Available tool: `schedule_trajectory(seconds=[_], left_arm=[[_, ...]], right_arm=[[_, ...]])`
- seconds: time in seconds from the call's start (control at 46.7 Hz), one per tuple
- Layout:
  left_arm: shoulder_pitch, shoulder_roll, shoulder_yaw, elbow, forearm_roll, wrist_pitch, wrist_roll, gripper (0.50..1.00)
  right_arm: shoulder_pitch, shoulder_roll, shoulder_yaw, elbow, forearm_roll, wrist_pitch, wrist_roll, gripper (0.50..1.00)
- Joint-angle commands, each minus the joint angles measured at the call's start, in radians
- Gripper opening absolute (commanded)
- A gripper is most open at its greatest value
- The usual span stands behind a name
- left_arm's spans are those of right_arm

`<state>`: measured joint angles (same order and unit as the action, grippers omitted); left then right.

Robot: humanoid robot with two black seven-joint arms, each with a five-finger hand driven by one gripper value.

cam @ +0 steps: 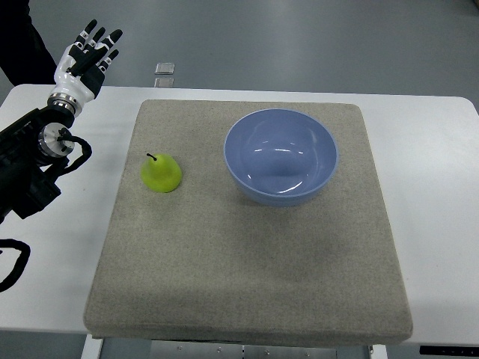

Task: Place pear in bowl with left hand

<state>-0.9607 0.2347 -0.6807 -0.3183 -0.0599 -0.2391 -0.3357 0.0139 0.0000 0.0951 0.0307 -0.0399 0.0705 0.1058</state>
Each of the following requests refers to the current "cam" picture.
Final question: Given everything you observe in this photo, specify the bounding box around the green pear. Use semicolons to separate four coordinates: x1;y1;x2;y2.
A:
140;153;183;193

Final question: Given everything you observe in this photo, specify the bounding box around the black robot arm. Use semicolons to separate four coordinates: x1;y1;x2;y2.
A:
1;105;74;220

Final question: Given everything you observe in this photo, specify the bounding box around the metal table frame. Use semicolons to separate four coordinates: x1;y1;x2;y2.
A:
80;334;388;359

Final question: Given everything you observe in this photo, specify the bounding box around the dark clothed person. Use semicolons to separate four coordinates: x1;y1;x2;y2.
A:
1;1;56;86

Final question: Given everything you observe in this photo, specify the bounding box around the upper floor outlet plate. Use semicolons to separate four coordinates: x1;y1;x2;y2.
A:
154;62;175;75

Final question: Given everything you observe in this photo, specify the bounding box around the blue bowl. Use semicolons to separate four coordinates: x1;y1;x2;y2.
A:
223;108;340;207

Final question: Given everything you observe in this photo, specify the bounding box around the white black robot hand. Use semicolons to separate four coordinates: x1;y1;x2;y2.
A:
47;19;123;117

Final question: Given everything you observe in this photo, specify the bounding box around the floor outlet plate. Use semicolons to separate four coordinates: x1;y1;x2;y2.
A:
154;77;174;88
154;62;175;75

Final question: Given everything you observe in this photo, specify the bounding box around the lower floor outlet plate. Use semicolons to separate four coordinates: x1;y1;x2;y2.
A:
154;77;174;88

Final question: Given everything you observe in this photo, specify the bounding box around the black table control panel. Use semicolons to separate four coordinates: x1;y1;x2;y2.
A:
419;346;479;358

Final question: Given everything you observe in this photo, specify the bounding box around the grey fabric mat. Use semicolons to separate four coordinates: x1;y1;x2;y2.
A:
84;99;413;347

